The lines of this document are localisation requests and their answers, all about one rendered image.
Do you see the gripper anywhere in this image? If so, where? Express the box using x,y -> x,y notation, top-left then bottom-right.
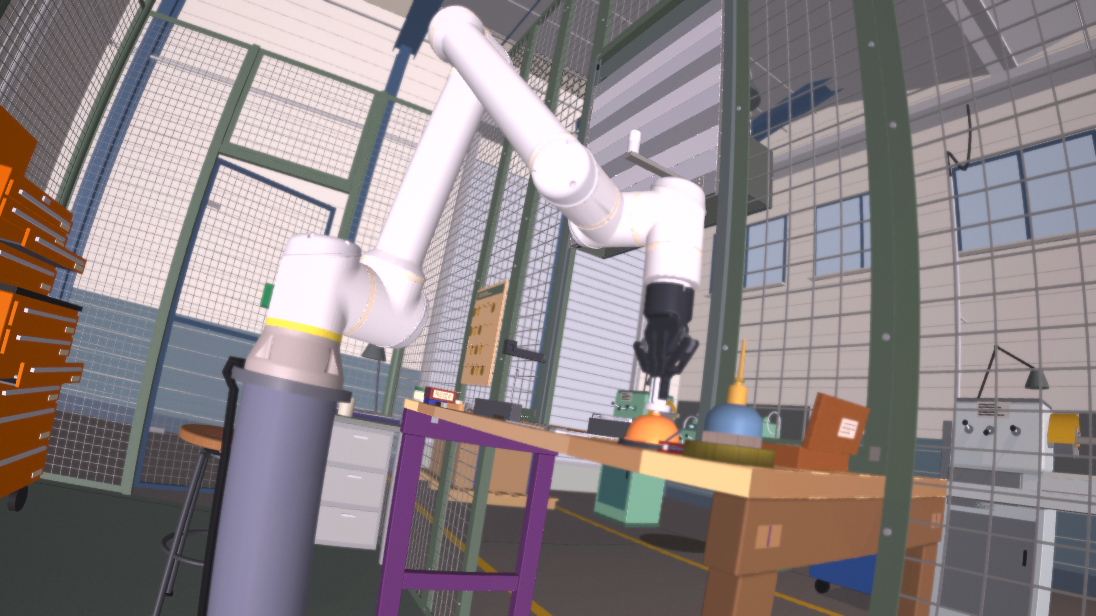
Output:
632,281 -> 701,381

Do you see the orange counter bell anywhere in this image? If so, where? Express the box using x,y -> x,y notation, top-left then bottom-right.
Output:
623,409 -> 687,447

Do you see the grey shutter bolt bar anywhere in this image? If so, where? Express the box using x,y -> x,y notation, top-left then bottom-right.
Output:
624,149 -> 680,182

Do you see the wooden counter bench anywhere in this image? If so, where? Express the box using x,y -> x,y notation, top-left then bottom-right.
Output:
402,397 -> 949,616

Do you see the grey slatted hatch shutter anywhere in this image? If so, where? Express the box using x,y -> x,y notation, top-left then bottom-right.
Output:
585,0 -> 726,195

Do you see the white roller door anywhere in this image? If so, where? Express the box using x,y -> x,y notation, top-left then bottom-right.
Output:
547,246 -> 650,430

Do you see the blue oil can yellow spout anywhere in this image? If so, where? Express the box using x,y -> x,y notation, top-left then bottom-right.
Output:
702,338 -> 766,448

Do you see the olive green flat pad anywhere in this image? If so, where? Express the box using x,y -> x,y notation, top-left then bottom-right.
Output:
682,440 -> 777,469

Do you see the small blue framed window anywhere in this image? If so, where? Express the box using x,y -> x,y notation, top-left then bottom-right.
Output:
743,214 -> 790,290

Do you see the green machine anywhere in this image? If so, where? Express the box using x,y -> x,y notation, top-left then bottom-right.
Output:
594,388 -> 667,526

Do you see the flat brown box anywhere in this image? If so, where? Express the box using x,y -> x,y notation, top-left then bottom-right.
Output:
761,440 -> 851,473

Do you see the dark grey box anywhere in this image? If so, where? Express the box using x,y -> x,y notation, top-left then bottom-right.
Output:
472,396 -> 525,422

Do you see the wooden pegboard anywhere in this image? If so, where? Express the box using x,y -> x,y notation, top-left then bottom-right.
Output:
461,279 -> 510,388

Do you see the brown labelled cardboard box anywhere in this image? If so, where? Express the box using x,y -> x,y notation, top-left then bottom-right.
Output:
800,392 -> 871,457

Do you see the medium blue framed window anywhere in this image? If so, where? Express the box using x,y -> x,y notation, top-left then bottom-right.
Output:
812,192 -> 874,279

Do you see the blue wheeled cart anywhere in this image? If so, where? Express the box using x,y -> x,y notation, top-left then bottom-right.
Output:
808,552 -> 880,597

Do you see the dark desk lamp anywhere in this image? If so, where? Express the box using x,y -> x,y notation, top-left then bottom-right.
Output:
360,343 -> 389,414

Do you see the white filing cabinet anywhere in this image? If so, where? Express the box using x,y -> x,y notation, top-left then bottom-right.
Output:
314,416 -> 400,550

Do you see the grey lathe machine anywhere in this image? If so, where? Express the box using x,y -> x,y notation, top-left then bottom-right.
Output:
931,397 -> 1096,616

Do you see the large blue framed window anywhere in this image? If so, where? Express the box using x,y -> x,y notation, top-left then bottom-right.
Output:
948,128 -> 1096,256

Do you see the yellow guard cover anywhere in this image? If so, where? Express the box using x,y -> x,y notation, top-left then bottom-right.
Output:
1045,411 -> 1083,447

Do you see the wooden top metal stool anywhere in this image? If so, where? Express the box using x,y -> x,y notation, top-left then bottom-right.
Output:
152,422 -> 234,616

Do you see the orange drawer tool cabinet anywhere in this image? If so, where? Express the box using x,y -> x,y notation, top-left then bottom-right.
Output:
0,105 -> 88,513

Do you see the green hatch frame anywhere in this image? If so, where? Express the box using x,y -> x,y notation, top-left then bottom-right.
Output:
696,0 -> 924,616

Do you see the purple metal table frame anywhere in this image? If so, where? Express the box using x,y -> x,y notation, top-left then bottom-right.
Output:
375,405 -> 559,616

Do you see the hanging black cable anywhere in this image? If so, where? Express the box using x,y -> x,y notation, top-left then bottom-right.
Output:
945,102 -> 975,170

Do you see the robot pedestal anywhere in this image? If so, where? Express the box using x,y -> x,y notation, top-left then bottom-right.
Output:
205,366 -> 354,616

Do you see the green mesh cage wall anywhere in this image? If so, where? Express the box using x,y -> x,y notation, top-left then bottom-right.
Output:
0,0 -> 601,616

